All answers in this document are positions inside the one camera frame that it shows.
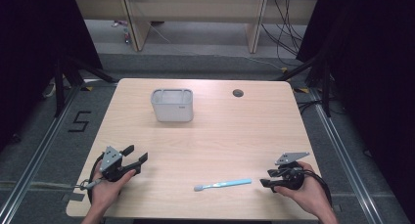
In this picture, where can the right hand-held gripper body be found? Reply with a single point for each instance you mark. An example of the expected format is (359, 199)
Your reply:
(290, 176)

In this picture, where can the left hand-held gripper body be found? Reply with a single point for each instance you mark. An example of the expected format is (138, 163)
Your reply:
(111, 167)

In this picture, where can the light blue toothbrush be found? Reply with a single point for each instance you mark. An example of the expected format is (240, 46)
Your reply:
(228, 183)

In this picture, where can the grey plastic holder box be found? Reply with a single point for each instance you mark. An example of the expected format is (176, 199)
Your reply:
(172, 106)

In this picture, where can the person's right hand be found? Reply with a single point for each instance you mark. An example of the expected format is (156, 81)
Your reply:
(306, 193)

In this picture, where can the person's left hand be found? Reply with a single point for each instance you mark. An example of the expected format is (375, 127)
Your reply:
(106, 191)

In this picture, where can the black metal stand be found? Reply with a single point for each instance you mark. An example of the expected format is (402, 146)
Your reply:
(326, 87)
(59, 87)

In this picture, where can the small colourful floor items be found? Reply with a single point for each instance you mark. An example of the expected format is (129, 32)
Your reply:
(125, 35)

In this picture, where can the black curtain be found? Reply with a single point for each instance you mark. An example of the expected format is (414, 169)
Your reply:
(375, 70)
(29, 54)

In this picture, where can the aluminium floor rail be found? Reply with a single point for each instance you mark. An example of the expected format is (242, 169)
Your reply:
(36, 158)
(342, 155)

